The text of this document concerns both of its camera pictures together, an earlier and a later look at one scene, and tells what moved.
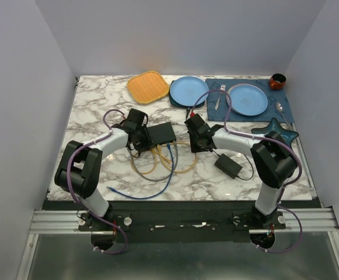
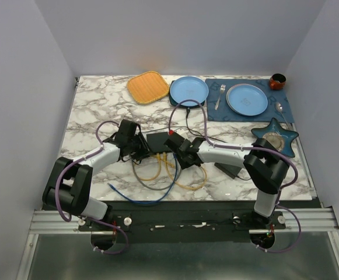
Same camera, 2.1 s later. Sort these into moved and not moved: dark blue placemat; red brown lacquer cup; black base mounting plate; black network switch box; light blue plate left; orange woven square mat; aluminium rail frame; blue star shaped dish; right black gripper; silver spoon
Moved: right black gripper; black network switch box
Not moved: dark blue placemat; silver spoon; aluminium rail frame; blue star shaped dish; orange woven square mat; black base mounting plate; red brown lacquer cup; light blue plate left
